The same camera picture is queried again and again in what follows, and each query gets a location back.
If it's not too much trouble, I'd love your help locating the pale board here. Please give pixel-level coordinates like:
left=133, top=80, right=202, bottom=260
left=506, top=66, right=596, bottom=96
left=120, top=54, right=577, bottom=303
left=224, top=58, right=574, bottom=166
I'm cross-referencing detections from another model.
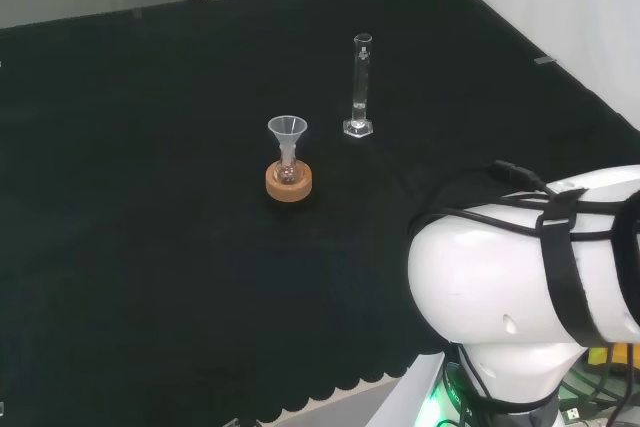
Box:
left=367, top=350, right=449, bottom=427

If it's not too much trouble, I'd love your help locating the clear glass graduated cylinder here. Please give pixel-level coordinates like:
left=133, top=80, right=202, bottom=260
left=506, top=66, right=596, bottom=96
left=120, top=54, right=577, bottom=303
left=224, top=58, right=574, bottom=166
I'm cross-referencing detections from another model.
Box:
left=342, top=33, right=375, bottom=139

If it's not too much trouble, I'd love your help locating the brown cork ring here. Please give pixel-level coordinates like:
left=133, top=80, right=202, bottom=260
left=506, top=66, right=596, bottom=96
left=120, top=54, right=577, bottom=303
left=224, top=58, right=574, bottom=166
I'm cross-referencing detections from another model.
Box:
left=265, top=160, right=315, bottom=204

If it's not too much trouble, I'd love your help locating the small round-bottom glass flask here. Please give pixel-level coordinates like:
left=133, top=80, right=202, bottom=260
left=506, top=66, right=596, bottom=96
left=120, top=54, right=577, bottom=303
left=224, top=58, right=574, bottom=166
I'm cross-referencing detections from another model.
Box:
left=276, top=144, right=301, bottom=186

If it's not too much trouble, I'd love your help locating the clear plastic funnel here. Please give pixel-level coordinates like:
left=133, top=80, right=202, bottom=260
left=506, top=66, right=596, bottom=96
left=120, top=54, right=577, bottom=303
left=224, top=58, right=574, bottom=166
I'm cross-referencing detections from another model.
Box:
left=267, top=115, right=308, bottom=154

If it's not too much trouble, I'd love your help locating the black cable with plug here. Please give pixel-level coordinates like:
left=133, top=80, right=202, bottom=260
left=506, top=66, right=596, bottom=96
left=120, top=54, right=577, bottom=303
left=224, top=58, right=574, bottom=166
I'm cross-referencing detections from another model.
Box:
left=491, top=159, right=557, bottom=194

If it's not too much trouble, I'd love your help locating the black bench cloth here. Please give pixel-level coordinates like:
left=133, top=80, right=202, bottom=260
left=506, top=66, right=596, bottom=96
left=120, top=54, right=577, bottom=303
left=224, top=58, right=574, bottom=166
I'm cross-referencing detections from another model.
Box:
left=0, top=0, right=640, bottom=424

